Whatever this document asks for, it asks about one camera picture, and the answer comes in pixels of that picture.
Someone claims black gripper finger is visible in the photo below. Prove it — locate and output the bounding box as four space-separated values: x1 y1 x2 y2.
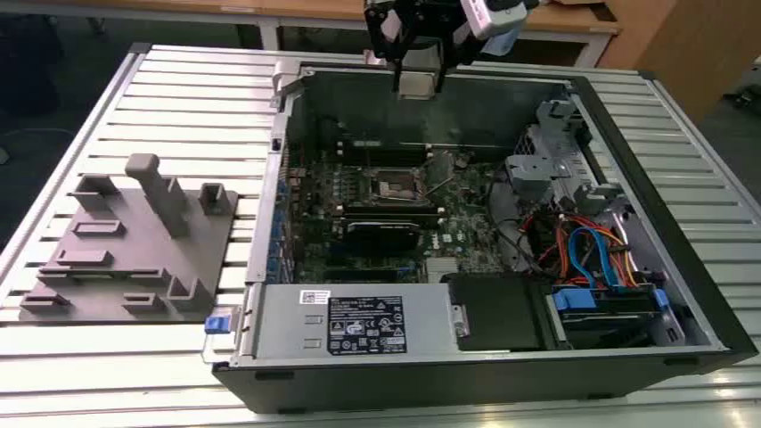
362 0 409 94
435 26 479 94

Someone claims silver CPU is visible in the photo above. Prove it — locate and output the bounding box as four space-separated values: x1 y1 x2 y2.
397 70 441 101

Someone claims metal socket cover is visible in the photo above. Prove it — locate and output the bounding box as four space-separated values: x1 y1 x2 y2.
418 152 457 200

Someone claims black RAM slot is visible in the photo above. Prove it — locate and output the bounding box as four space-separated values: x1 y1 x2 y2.
335 152 438 160
335 147 438 155
342 206 442 214
341 202 439 210
335 141 438 150
335 157 438 165

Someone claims CPU socket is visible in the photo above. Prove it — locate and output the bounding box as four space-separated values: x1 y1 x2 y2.
366 167 435 205

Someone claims black expansion slot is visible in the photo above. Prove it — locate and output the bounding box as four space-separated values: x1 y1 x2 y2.
325 267 401 283

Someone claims black plastic cover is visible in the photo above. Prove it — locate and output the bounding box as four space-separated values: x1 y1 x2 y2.
442 272 559 353

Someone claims wooden desk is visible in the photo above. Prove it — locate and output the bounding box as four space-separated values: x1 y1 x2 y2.
0 0 623 68

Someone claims metal disk bay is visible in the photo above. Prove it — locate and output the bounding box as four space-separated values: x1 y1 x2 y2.
503 100 631 215

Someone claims green motherboard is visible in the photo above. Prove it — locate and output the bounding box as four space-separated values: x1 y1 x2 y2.
283 149 518 284

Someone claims black graphics card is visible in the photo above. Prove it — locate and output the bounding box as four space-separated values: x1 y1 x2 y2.
342 220 422 251

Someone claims silver heatsink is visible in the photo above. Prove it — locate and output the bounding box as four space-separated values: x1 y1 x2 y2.
425 256 463 274

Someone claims wooden cabinet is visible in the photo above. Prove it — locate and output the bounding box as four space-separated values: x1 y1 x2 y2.
596 0 761 124

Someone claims blue disk carrier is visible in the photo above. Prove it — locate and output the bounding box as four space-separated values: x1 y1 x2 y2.
548 287 667 322

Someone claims black power supply label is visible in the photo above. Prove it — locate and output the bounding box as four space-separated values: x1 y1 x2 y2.
327 294 407 357

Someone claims silver power supply unit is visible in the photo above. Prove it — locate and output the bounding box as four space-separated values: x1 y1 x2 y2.
251 283 462 358

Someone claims grey parts rack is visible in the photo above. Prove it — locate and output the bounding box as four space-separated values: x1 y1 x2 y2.
15 153 242 325

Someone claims black PC case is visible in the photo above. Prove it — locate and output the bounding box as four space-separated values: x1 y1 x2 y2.
201 60 759 414

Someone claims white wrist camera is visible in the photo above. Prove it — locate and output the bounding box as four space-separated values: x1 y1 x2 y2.
457 0 499 36

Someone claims grey case handle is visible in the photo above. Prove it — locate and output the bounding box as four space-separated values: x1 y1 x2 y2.
270 60 314 111

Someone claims black wire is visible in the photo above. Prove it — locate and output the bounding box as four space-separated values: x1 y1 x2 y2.
487 176 539 274

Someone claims orange wire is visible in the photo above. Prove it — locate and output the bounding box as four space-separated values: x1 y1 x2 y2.
551 213 640 289

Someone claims blue wire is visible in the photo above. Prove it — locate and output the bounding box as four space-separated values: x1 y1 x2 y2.
567 226 616 293

